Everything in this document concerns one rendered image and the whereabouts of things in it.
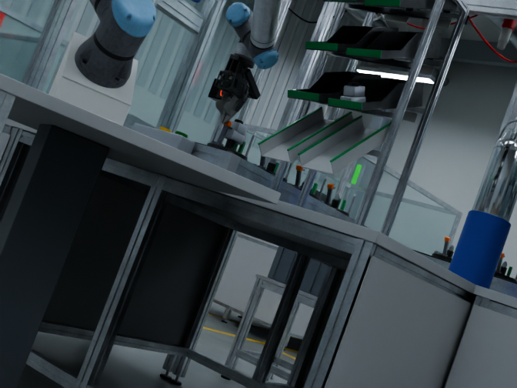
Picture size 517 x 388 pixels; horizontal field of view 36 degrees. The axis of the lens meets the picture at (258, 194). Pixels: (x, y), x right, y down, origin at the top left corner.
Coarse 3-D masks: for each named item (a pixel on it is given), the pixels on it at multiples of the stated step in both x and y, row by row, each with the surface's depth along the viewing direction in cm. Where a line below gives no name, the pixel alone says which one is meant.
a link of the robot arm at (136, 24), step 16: (96, 0) 202; (112, 0) 197; (128, 0) 197; (144, 0) 201; (112, 16) 197; (128, 16) 196; (144, 16) 198; (96, 32) 203; (112, 32) 199; (128, 32) 198; (144, 32) 200; (112, 48) 201; (128, 48) 202
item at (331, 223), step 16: (224, 192) 223; (208, 208) 354; (272, 208) 213; (288, 208) 210; (304, 208) 208; (256, 224) 337; (320, 224) 203; (336, 224) 201; (352, 224) 198; (304, 240) 321; (368, 240) 195; (384, 240) 197; (400, 256) 208; (416, 256) 214; (432, 272) 225; (448, 272) 233; (464, 288) 246
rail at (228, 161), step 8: (128, 128) 262; (200, 144) 243; (192, 152) 244; (200, 152) 243; (208, 152) 241; (216, 152) 239; (224, 152) 237; (208, 160) 240; (216, 160) 238; (224, 160) 237; (232, 160) 236; (224, 168) 236; (232, 168) 237
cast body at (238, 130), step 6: (240, 120) 260; (234, 126) 259; (240, 126) 259; (228, 132) 258; (234, 132) 257; (240, 132) 259; (228, 138) 257; (234, 138) 258; (240, 138) 260; (240, 144) 262
